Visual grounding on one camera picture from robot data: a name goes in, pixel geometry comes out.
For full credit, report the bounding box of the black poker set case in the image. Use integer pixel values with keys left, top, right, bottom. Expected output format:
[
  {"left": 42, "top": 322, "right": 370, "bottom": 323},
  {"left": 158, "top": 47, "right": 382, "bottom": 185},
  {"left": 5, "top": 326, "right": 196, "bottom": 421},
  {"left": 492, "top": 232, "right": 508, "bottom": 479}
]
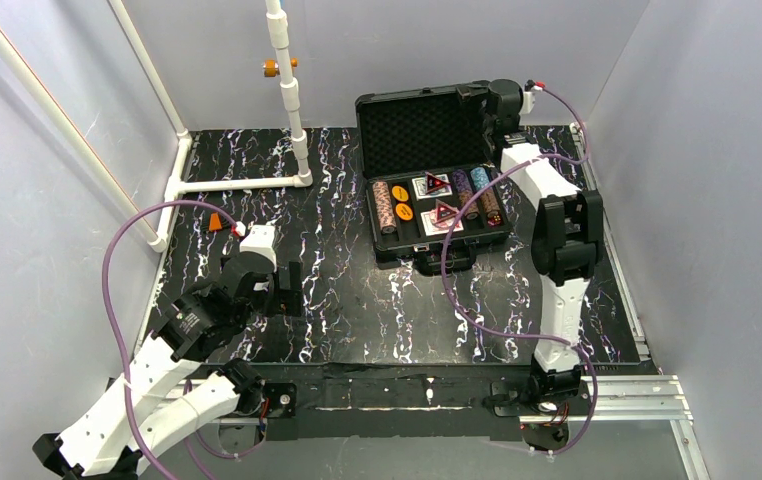
[{"left": 355, "top": 81, "right": 512, "bottom": 276}]

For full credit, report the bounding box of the red all-in triangle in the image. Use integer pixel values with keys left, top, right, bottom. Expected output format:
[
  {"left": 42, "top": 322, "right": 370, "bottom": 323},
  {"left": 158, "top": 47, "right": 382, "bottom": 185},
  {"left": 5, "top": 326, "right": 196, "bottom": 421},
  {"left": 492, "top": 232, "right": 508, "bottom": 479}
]
[
  {"left": 424, "top": 172, "right": 450, "bottom": 195},
  {"left": 432, "top": 200, "right": 458, "bottom": 224}
]

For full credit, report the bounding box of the yellow big blind button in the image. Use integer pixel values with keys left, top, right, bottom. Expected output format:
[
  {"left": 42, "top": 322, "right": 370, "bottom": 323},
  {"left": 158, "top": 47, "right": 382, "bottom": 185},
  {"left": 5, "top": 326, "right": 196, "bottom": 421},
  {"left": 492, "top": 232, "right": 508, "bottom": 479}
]
[
  {"left": 394, "top": 202, "right": 414, "bottom": 222},
  {"left": 391, "top": 185, "right": 410, "bottom": 203}
]

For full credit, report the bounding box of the orange poker chip stack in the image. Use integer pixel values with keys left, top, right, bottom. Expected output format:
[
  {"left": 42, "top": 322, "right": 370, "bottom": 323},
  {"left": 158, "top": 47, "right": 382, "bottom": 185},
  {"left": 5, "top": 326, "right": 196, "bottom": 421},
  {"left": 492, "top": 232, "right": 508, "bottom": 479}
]
[{"left": 372, "top": 181, "right": 392, "bottom": 211}]

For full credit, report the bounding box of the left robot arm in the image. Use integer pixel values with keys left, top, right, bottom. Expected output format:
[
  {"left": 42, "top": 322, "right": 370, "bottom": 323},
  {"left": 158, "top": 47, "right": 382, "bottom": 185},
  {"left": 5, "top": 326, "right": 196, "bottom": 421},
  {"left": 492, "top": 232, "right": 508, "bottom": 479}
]
[{"left": 32, "top": 225, "right": 303, "bottom": 479}]

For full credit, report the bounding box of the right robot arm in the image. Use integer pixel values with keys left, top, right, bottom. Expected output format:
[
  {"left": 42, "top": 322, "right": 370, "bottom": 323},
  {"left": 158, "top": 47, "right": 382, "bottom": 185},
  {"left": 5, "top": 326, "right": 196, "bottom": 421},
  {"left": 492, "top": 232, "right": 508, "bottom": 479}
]
[{"left": 456, "top": 79, "right": 605, "bottom": 403}]

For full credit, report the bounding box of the blue chip stack in case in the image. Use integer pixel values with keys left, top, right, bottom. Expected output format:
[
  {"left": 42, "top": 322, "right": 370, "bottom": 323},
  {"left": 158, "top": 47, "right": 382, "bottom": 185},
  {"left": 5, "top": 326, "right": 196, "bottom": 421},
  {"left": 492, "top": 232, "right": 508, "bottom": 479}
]
[{"left": 470, "top": 167, "right": 491, "bottom": 191}]

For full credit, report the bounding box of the purple chip stack in case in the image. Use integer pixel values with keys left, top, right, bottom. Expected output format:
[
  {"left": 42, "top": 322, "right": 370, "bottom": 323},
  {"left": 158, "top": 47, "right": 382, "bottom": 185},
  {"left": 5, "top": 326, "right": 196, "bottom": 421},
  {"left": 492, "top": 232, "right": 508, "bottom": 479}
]
[{"left": 452, "top": 169, "right": 479, "bottom": 220}]

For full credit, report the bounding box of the blue playing card deck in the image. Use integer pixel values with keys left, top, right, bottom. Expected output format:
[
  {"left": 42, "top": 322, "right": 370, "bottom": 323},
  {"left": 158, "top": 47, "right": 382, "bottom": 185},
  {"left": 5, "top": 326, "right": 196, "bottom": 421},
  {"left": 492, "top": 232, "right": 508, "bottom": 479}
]
[{"left": 411, "top": 174, "right": 453, "bottom": 200}]

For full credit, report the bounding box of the brown chip stack in case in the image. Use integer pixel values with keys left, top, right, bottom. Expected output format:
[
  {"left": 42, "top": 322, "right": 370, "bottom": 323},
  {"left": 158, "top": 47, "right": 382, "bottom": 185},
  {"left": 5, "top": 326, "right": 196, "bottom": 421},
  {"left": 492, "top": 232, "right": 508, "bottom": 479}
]
[{"left": 479, "top": 188, "right": 501, "bottom": 218}]

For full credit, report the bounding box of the red playing card deck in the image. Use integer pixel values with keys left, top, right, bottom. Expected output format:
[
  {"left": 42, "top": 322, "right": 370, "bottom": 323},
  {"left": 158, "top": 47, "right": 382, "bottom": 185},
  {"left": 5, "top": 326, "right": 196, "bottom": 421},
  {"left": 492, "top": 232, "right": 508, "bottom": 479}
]
[{"left": 420, "top": 210, "right": 454, "bottom": 236}]

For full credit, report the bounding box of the orange pipe fitting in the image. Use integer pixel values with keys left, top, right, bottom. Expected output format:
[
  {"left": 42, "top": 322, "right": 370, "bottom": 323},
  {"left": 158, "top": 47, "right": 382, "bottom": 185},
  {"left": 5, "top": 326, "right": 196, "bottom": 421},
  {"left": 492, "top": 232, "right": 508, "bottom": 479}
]
[{"left": 262, "top": 57, "right": 299, "bottom": 78}]

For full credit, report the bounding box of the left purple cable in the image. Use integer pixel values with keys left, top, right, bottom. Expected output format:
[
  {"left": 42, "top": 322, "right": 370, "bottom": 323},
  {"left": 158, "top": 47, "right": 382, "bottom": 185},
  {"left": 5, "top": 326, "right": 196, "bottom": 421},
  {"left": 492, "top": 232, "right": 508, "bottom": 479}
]
[{"left": 101, "top": 199, "right": 270, "bottom": 480}]

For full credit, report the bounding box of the purple cable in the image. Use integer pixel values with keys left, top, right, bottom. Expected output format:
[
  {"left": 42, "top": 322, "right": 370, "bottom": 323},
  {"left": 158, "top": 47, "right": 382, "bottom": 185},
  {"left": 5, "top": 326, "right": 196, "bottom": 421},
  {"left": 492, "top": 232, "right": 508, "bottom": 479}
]
[
  {"left": 439, "top": 82, "right": 600, "bottom": 458},
  {"left": 101, "top": 199, "right": 270, "bottom": 480}
]

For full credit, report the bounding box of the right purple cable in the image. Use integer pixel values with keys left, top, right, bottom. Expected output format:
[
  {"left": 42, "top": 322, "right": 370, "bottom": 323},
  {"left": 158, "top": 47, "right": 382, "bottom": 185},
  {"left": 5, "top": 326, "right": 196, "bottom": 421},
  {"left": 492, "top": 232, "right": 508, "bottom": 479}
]
[{"left": 439, "top": 82, "right": 600, "bottom": 458}]

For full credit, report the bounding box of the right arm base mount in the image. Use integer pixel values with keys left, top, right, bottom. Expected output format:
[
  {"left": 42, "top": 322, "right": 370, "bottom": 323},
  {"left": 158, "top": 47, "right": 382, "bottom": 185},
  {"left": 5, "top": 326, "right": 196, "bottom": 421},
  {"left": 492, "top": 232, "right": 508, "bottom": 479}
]
[{"left": 481, "top": 366, "right": 589, "bottom": 453}]

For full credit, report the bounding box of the white pvc pipe frame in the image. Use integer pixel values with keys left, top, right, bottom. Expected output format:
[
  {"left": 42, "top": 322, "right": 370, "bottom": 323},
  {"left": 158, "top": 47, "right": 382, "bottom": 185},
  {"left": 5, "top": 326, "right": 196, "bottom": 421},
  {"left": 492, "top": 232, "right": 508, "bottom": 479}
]
[{"left": 0, "top": 0, "right": 315, "bottom": 253}]

